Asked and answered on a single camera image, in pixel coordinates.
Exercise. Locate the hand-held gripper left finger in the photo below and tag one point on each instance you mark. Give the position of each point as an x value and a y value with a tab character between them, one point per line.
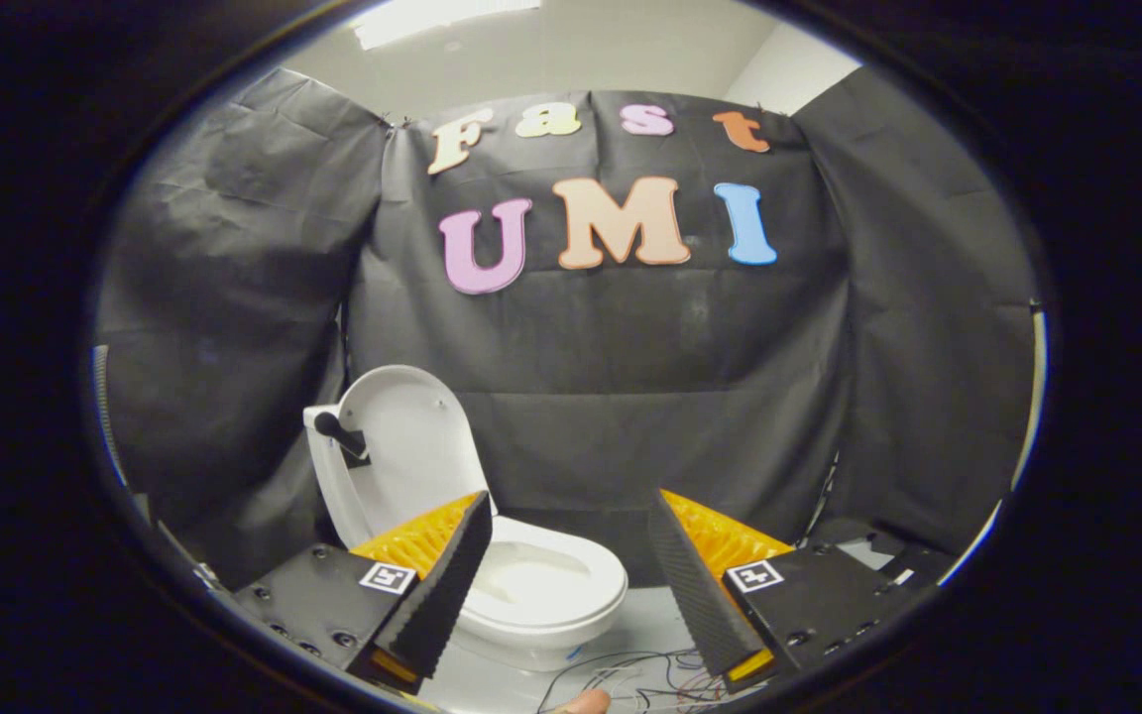
447	593

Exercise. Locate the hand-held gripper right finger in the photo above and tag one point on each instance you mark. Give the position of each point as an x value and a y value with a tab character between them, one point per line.
695	595

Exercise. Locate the white toilet lid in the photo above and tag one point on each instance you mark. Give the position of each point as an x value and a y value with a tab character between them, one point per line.
412	436

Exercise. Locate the white toilet seat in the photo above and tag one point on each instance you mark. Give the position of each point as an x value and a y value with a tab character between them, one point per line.
603	585

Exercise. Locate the white ceramic toilet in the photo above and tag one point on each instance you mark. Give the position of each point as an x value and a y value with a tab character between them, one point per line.
531	647

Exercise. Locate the black box with white label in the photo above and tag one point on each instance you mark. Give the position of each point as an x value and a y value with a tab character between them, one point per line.
878	560

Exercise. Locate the black backdrop cloth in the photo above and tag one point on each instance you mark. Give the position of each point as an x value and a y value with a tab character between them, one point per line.
611	347

